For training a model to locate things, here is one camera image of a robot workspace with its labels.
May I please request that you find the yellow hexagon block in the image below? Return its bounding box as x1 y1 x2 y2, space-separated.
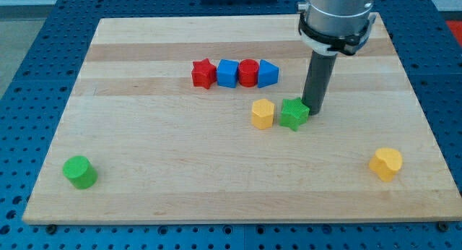
251 98 275 129

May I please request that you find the wooden board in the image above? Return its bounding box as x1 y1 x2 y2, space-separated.
22 14 461 225

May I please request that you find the red cylinder block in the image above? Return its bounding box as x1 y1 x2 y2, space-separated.
237 59 259 87

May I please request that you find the blue cube block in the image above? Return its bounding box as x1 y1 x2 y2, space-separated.
217 59 239 88

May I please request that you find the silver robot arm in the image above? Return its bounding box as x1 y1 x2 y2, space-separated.
297 0 376 116

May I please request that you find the blue triangle block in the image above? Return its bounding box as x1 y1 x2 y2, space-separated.
257 59 279 88

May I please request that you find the green star block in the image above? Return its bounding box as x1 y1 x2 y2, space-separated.
279 98 310 132

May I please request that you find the red star block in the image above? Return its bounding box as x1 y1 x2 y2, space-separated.
191 59 217 89

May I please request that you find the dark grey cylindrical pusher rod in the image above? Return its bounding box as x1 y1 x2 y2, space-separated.
302 51 336 116

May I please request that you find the yellow heart block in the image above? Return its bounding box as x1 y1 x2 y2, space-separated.
369 147 403 182

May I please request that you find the green cylinder block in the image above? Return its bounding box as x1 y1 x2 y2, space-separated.
62 155 98 189

